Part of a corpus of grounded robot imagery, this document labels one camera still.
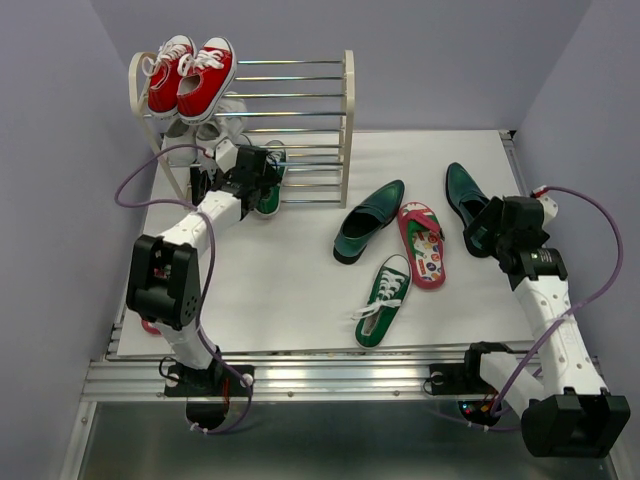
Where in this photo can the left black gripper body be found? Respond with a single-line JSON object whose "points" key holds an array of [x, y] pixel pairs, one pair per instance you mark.
{"points": [[268, 179]]}

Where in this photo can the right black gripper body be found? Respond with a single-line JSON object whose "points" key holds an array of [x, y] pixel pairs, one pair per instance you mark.
{"points": [[502, 241]]}

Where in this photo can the green sneaker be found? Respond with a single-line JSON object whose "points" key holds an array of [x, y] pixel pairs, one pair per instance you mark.
{"points": [[387, 295], [276, 157]]}

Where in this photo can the pink flip-flop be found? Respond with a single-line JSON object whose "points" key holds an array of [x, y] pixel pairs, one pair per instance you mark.
{"points": [[149, 328], [423, 239]]}

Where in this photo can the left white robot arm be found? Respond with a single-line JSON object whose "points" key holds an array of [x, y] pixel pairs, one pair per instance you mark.
{"points": [[170, 273]]}

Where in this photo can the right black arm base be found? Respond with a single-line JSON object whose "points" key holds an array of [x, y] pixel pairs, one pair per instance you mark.
{"points": [[476, 397]]}

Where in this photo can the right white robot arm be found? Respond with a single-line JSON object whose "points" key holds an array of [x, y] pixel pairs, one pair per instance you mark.
{"points": [[564, 405]]}

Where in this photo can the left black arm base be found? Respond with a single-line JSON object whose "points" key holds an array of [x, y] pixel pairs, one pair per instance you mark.
{"points": [[217, 398]]}

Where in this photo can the cream metal shoe rack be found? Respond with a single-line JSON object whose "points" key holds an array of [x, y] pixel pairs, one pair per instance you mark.
{"points": [[308, 107]]}

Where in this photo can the right dark green loafer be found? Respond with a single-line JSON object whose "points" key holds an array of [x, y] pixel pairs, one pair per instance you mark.
{"points": [[463, 195]]}

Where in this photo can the dark green loafer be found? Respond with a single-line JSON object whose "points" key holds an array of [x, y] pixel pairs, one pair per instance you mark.
{"points": [[463, 195], [365, 220]]}

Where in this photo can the left black sneaker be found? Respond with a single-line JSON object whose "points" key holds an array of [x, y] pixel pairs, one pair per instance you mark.
{"points": [[199, 183]]}

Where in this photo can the right white sneaker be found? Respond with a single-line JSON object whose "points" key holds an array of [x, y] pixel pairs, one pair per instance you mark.
{"points": [[225, 124]]}

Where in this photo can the white sneaker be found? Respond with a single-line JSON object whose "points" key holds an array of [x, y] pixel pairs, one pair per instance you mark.
{"points": [[180, 141], [225, 124]]}

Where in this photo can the left white sneaker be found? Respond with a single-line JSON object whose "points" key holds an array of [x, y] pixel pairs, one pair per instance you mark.
{"points": [[180, 141]]}

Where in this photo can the right red sneaker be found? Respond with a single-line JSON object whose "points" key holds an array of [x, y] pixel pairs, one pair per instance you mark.
{"points": [[204, 78]]}

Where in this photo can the red sneaker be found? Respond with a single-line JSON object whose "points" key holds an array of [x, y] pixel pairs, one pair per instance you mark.
{"points": [[164, 77], [204, 78]]}

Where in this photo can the left dark green loafer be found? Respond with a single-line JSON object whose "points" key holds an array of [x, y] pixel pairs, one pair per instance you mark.
{"points": [[365, 220]]}

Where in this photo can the left red sneaker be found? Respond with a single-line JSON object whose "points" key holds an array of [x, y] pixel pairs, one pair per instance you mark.
{"points": [[164, 77]]}

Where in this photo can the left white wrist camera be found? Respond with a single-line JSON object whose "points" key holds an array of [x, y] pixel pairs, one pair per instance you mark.
{"points": [[222, 152]]}

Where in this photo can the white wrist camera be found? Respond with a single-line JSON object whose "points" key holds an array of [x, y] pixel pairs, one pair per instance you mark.
{"points": [[222, 152], [550, 207]]}

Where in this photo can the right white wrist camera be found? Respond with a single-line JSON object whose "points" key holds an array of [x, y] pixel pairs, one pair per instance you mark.
{"points": [[550, 207]]}

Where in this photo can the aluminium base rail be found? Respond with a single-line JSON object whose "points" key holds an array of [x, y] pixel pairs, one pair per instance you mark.
{"points": [[336, 376]]}

